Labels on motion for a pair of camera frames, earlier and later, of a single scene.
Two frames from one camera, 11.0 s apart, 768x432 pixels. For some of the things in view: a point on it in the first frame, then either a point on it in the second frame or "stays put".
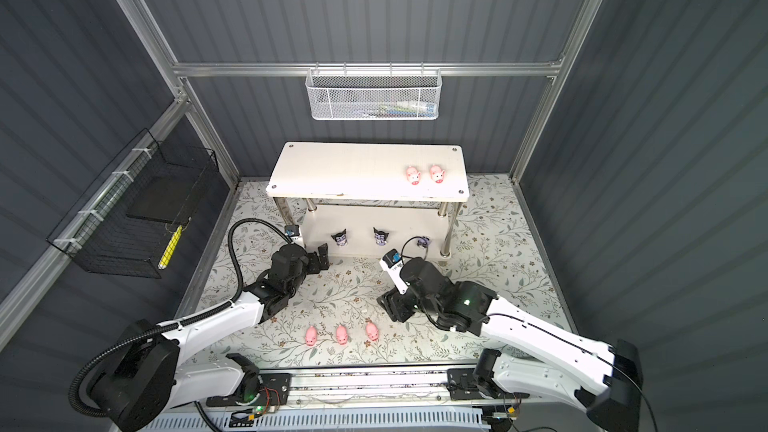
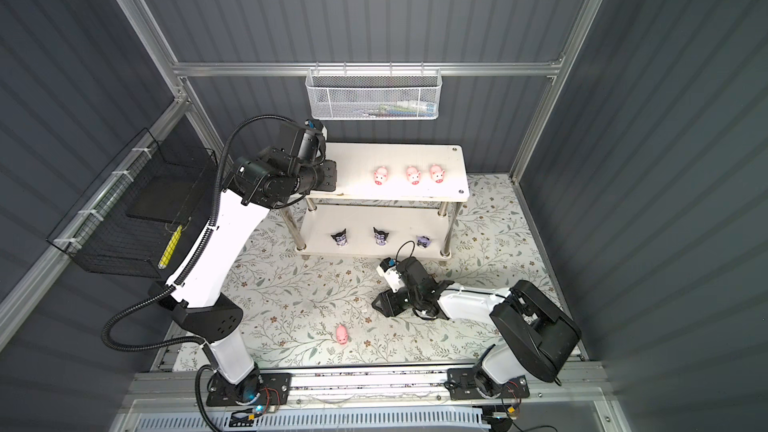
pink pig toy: [412, 175] stays put
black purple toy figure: [340, 238] stays put
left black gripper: [314, 266] -> [329, 169]
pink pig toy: [372, 331] -> [380, 175]
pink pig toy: [437, 173] stays put
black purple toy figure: [380, 237] stays put
